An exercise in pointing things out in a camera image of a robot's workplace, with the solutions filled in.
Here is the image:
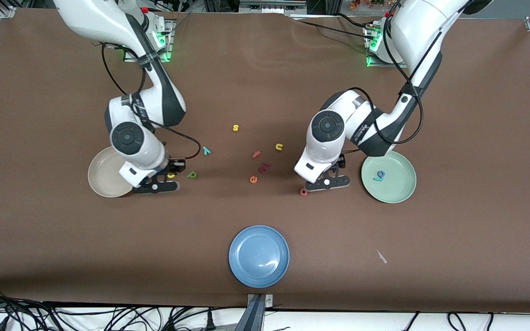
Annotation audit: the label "beige round plate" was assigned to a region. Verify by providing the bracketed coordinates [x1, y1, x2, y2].
[87, 146, 134, 198]

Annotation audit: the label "green round plate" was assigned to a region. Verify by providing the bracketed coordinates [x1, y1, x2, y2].
[361, 151, 417, 204]

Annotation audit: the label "brown table cover sheet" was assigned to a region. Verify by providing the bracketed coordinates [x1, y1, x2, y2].
[0, 8, 530, 314]

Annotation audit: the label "blue round plate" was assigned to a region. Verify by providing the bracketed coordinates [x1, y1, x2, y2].
[228, 225, 290, 289]

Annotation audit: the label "orange dried flowers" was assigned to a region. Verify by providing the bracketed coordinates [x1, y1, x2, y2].
[350, 0, 386, 11]

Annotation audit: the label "white labelled box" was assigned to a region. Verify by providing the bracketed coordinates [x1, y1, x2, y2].
[240, 1, 307, 13]

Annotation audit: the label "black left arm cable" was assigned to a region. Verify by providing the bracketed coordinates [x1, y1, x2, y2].
[346, 0, 424, 145]

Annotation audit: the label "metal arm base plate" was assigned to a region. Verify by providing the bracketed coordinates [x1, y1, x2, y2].
[365, 24, 392, 69]
[124, 19, 174, 63]

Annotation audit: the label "black base power cable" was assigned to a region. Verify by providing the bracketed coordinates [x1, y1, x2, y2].
[334, 13, 369, 27]
[293, 17, 371, 41]

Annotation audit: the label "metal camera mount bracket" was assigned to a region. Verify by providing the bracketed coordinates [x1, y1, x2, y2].
[235, 293, 275, 331]

